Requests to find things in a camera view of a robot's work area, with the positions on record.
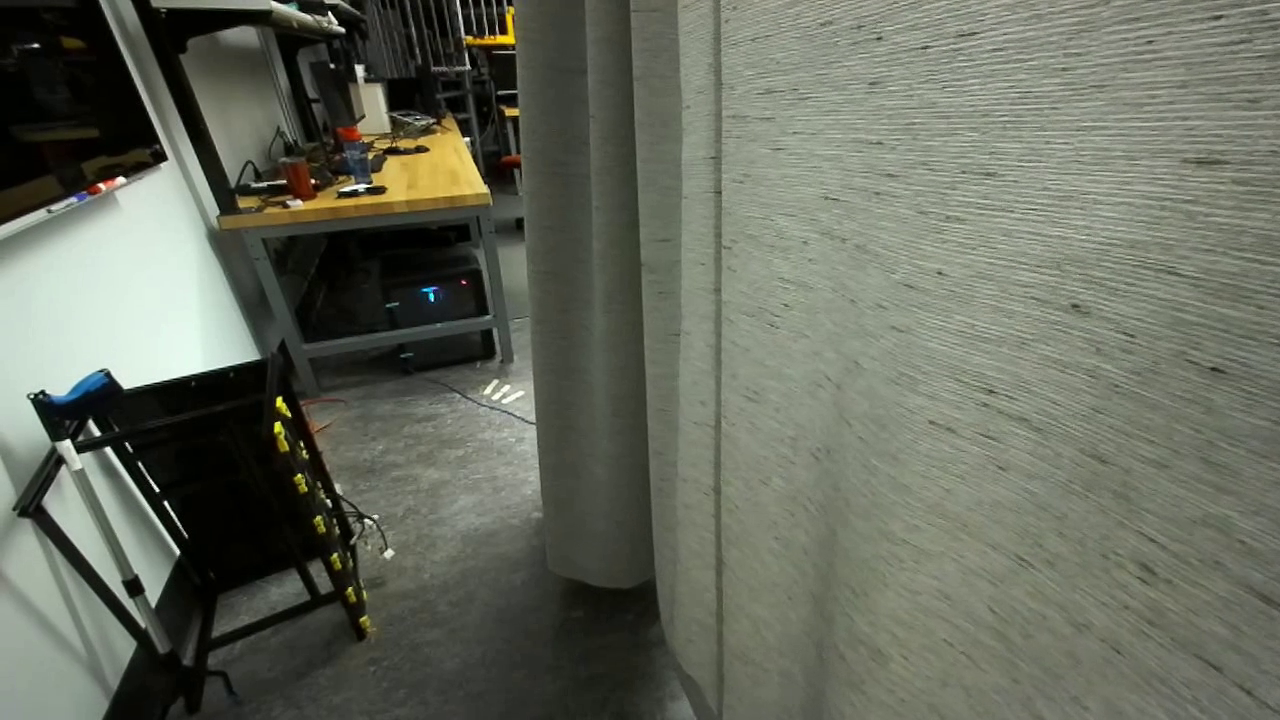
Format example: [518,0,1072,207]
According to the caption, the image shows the black folding cart yellow stickers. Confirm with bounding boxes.
[7,349,379,720]

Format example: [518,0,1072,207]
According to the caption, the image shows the red cup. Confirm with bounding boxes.
[280,157,324,204]

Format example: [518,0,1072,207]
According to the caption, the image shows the whiteboard markers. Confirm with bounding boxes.
[48,171,132,220]

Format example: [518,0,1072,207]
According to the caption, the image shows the black equipment box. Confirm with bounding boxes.
[379,258,490,336]

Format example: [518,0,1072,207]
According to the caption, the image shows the wooden top workbench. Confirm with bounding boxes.
[216,117,518,398]

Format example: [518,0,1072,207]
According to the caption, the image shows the white whiteboard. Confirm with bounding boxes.
[0,0,271,720]

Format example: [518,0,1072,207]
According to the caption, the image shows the light grey fabric curtain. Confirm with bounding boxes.
[510,0,660,595]
[627,0,1280,720]

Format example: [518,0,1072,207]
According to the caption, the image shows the blue bottle red cap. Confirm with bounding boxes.
[326,124,379,189]

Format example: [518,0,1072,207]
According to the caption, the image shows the white pole with blue grip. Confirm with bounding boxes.
[22,363,182,661]

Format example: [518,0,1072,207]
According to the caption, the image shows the black framed shelf rack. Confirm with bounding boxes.
[132,0,367,220]

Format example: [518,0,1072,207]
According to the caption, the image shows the white cable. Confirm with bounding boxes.
[335,497,401,563]

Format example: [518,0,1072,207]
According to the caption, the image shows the yellow and black chair rack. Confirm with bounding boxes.
[456,0,526,191]

